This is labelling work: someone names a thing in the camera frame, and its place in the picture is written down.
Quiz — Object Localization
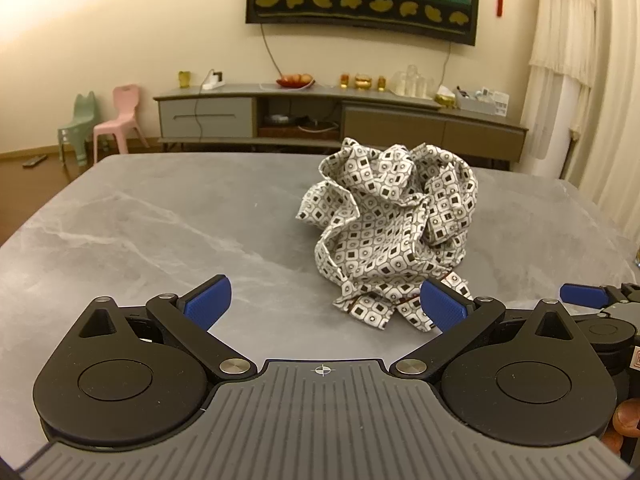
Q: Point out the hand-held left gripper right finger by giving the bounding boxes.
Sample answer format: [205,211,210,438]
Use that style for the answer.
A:
[390,279,580,379]

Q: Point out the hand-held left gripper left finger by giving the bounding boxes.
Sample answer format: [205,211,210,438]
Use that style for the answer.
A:
[80,275,258,381]

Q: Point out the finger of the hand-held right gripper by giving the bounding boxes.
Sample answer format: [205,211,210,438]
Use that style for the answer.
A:
[560,282,640,309]

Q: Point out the white patterned pajama pants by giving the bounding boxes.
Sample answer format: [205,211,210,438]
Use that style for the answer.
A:
[295,137,480,333]

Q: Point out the person's right hand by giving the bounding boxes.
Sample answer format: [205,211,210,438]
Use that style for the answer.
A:
[614,400,640,441]

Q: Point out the white standing air conditioner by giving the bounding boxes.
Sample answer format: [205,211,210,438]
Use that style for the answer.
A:
[520,67,581,181]

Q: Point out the white lace curtain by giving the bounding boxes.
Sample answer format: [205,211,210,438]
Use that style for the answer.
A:
[529,0,640,231]

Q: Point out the long grey television cabinet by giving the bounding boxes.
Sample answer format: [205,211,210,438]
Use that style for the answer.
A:
[152,81,530,171]

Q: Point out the grey storage box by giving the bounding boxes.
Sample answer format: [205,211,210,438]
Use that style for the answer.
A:
[455,89,511,117]

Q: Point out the pink plastic child chair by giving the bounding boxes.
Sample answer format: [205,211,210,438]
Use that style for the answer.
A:
[92,84,150,165]

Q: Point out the green plastic child chair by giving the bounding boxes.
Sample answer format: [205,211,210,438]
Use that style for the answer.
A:
[56,91,98,168]

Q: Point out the clear glassware set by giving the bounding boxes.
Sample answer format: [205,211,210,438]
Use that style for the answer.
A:
[390,65,436,98]

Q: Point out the red fruit plate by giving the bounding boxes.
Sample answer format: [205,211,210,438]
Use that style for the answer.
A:
[276,74,317,89]

